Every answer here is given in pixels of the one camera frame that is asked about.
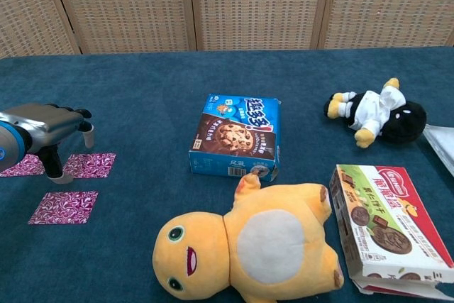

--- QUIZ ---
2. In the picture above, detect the left silver-black robot hand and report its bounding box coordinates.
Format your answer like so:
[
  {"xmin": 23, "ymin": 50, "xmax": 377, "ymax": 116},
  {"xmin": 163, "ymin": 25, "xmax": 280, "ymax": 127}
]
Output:
[{"xmin": 0, "ymin": 103, "xmax": 95, "ymax": 185}]

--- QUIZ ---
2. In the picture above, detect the pink patterned square pad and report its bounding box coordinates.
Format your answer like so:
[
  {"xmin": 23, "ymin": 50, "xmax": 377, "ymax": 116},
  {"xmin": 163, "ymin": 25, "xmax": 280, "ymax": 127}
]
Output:
[
  {"xmin": 62, "ymin": 153, "xmax": 117, "ymax": 180},
  {"xmin": 0, "ymin": 153, "xmax": 46, "ymax": 178},
  {"xmin": 28, "ymin": 190, "xmax": 99, "ymax": 226}
]

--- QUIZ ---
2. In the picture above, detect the blue chocolate-chip cookie box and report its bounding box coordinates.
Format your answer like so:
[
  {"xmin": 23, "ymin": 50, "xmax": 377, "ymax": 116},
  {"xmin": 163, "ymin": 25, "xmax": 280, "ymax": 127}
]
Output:
[{"xmin": 187, "ymin": 93, "xmax": 284, "ymax": 182}]

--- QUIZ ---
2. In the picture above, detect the yellow plush dinosaur toy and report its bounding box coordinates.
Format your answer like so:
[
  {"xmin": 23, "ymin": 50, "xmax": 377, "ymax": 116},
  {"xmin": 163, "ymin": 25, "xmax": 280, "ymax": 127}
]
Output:
[{"xmin": 152, "ymin": 171, "xmax": 345, "ymax": 302}]

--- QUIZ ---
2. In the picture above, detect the black penguin plush white coat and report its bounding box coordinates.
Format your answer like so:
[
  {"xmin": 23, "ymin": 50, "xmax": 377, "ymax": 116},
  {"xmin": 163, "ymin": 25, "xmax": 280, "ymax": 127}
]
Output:
[{"xmin": 322, "ymin": 77, "xmax": 428, "ymax": 150}]

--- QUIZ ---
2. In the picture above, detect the red-green biscuit box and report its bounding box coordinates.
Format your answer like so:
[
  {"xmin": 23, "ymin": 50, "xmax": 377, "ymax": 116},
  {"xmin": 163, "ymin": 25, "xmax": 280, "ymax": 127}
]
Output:
[{"xmin": 328, "ymin": 163, "xmax": 454, "ymax": 300}]

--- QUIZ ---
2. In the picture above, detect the blue felt table cover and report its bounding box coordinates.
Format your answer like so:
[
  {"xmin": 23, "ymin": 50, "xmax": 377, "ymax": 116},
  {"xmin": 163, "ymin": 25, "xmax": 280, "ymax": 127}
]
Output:
[{"xmin": 0, "ymin": 45, "xmax": 454, "ymax": 303}]

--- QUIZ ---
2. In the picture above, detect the woven rattan screen panel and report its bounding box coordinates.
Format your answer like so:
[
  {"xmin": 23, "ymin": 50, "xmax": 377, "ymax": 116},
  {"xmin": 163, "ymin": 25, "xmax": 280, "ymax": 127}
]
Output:
[
  {"xmin": 179, "ymin": 0, "xmax": 334, "ymax": 52},
  {"xmin": 0, "ymin": 0, "xmax": 82, "ymax": 59},
  {"xmin": 38, "ymin": 0, "xmax": 198, "ymax": 55},
  {"xmin": 310, "ymin": 0, "xmax": 454, "ymax": 50}
]

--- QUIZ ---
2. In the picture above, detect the white plastic pouch bag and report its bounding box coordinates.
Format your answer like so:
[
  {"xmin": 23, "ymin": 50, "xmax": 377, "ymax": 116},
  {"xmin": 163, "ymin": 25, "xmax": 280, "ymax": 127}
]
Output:
[{"xmin": 421, "ymin": 123, "xmax": 454, "ymax": 178}]

